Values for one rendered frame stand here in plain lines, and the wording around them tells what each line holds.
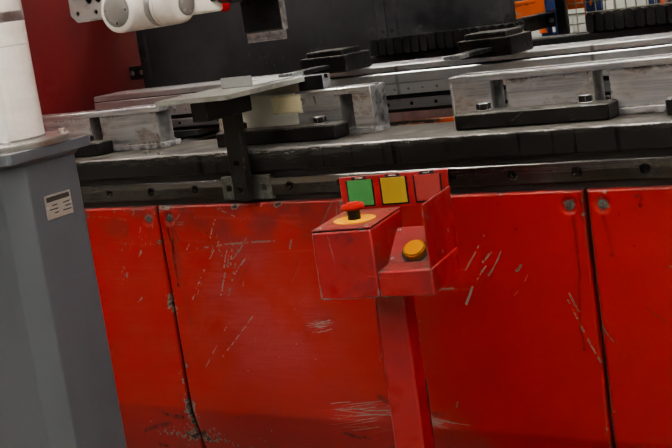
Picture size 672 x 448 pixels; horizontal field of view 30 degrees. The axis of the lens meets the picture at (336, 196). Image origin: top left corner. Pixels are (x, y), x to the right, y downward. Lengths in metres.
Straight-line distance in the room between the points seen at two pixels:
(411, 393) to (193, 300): 0.72
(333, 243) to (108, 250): 0.89
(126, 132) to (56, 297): 1.04
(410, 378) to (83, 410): 0.56
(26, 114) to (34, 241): 0.19
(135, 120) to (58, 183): 0.98
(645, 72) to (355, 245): 0.60
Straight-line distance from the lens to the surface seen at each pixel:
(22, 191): 1.86
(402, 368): 2.14
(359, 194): 2.19
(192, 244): 2.67
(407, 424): 2.17
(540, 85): 2.33
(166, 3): 2.33
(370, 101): 2.49
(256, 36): 2.66
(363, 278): 2.06
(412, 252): 2.08
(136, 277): 2.80
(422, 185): 2.15
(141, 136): 2.86
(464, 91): 2.39
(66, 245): 1.92
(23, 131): 1.90
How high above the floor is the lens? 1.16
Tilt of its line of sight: 9 degrees down
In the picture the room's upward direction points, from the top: 8 degrees counter-clockwise
